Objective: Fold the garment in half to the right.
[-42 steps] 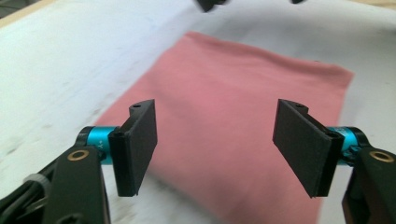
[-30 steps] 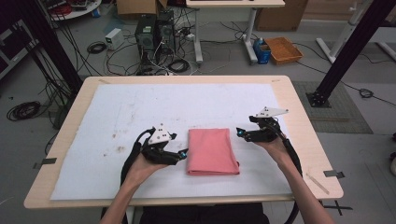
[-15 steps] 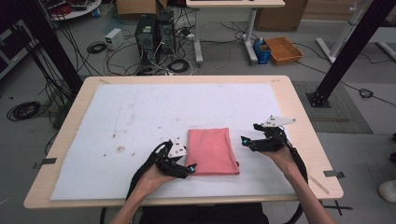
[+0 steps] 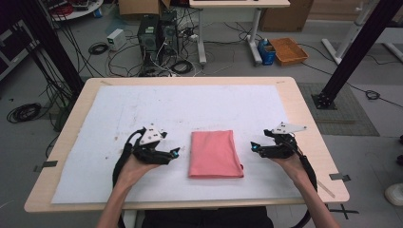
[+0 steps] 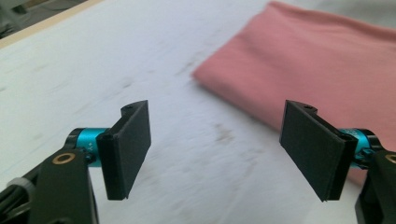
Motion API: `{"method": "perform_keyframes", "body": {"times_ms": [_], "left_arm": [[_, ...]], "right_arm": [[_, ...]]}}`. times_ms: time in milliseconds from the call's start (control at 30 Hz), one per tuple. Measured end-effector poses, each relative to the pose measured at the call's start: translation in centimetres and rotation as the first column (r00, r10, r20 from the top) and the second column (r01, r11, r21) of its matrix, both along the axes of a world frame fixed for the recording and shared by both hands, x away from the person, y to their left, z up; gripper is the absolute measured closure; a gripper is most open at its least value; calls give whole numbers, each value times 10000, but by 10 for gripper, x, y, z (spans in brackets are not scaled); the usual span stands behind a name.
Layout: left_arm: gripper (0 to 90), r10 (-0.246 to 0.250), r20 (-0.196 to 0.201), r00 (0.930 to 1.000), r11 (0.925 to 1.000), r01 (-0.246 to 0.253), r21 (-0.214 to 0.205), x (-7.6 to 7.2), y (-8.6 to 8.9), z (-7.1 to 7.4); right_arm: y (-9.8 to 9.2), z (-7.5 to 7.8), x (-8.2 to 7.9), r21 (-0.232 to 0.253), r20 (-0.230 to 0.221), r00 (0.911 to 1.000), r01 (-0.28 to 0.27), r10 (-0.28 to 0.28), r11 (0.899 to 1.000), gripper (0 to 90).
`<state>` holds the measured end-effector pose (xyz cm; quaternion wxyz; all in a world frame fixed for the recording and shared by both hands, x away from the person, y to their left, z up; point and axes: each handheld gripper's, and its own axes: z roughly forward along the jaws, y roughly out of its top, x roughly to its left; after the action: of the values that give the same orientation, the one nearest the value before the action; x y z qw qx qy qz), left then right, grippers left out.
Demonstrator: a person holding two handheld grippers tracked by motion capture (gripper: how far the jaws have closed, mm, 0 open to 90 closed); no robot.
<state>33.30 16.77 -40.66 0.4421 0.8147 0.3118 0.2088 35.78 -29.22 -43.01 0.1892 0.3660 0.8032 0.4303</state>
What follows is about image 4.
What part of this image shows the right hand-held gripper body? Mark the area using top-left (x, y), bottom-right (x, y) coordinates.
top-left (259, 122), bottom-right (308, 160)

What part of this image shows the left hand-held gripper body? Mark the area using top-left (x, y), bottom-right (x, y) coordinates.
top-left (131, 124), bottom-right (174, 165)

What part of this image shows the pink tank top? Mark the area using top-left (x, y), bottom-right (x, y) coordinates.
top-left (188, 129), bottom-right (245, 180)

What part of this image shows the person's right hand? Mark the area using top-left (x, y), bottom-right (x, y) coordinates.
top-left (269, 153), bottom-right (310, 186)

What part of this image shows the person's left hand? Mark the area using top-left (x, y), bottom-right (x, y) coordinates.
top-left (117, 154), bottom-right (161, 188)

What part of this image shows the white table mat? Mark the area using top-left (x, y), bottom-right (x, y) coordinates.
top-left (50, 84), bottom-right (317, 204)

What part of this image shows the wooden stick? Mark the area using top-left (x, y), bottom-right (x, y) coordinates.
top-left (317, 180), bottom-right (336, 199)

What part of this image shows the grey tape strip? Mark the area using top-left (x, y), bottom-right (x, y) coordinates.
top-left (33, 160), bottom-right (59, 173)
top-left (328, 172), bottom-right (352, 182)

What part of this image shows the grey floor mat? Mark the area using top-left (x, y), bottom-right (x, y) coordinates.
top-left (297, 83), bottom-right (380, 137)

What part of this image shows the person's dark clothing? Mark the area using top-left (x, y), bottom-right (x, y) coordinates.
top-left (141, 206), bottom-right (275, 228)

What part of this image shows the blue container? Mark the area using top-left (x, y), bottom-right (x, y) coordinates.
top-left (257, 38), bottom-right (277, 66)

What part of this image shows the orange tray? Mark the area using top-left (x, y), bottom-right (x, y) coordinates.
top-left (269, 37), bottom-right (309, 67)

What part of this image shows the black computer tower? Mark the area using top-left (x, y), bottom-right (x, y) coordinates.
top-left (160, 10), bottom-right (180, 56)
top-left (137, 14), bottom-right (161, 69)

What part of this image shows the white power supply box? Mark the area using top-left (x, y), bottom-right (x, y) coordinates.
top-left (106, 28), bottom-right (127, 51)

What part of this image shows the large closed cardboard box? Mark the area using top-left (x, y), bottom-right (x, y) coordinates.
top-left (259, 0), bottom-right (315, 32)

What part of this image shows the white round object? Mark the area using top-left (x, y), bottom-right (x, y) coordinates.
top-left (384, 182), bottom-right (403, 207)

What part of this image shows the open cardboard box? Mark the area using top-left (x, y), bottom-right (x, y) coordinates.
top-left (118, 0), bottom-right (172, 17)

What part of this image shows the white desk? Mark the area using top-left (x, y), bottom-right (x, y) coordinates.
top-left (188, 0), bottom-right (291, 67)

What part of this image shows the round white table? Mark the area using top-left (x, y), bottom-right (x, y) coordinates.
top-left (47, 0), bottom-right (104, 22)

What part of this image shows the dark equipment rack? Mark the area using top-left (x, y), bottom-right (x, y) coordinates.
top-left (0, 18), bottom-right (39, 80)

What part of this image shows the left hand-held gripper black cable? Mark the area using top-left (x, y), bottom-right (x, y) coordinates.
top-left (112, 127), bottom-right (146, 228)

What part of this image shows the hand-held gripper black cable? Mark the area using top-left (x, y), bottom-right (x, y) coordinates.
top-left (284, 136), bottom-right (318, 228)
top-left (112, 127), bottom-right (146, 228)

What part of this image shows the right hand-held gripper black cable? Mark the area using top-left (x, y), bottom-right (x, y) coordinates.
top-left (284, 136), bottom-right (318, 228)

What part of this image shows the thin coiled black cable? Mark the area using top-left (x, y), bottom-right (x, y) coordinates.
top-left (364, 89), bottom-right (380, 101)

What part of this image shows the small coiled black cable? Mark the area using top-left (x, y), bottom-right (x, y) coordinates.
top-left (88, 42), bottom-right (109, 55)

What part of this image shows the black frame post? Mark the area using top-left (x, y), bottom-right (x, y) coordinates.
top-left (12, 0), bottom-right (85, 96)
top-left (312, 0), bottom-right (403, 110)

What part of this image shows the large coiled black cable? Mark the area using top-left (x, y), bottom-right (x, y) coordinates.
top-left (7, 103), bottom-right (43, 124)

